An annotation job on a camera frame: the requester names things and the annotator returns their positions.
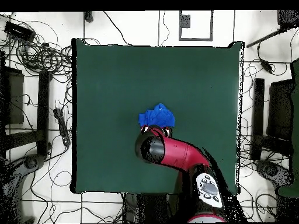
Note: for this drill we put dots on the blue shirt with white print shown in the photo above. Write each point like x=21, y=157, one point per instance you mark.
x=158, y=116

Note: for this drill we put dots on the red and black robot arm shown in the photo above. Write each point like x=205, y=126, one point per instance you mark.
x=182, y=154

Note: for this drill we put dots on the black flat panel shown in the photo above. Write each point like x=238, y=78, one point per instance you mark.
x=279, y=109
x=15, y=98

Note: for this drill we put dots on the dark green table cloth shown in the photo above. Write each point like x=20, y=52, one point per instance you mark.
x=116, y=105

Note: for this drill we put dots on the black stand bar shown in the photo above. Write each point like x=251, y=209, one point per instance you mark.
x=258, y=112
x=43, y=112

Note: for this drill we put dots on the black power strip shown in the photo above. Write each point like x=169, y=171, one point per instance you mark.
x=62, y=126

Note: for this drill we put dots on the small dark grey square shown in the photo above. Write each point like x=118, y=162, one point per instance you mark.
x=185, y=21

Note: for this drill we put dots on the black stand base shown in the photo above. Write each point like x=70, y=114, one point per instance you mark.
x=30, y=162
x=273, y=171

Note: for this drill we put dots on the black rod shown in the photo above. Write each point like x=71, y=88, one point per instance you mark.
x=264, y=38

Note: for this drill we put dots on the small black cylinder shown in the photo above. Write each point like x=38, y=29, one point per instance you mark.
x=88, y=16

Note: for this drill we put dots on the black speckled block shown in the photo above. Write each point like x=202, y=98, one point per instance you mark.
x=288, y=18

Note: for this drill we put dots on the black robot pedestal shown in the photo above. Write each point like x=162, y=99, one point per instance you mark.
x=149, y=207

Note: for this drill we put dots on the grey square frame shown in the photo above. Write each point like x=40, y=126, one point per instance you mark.
x=211, y=25

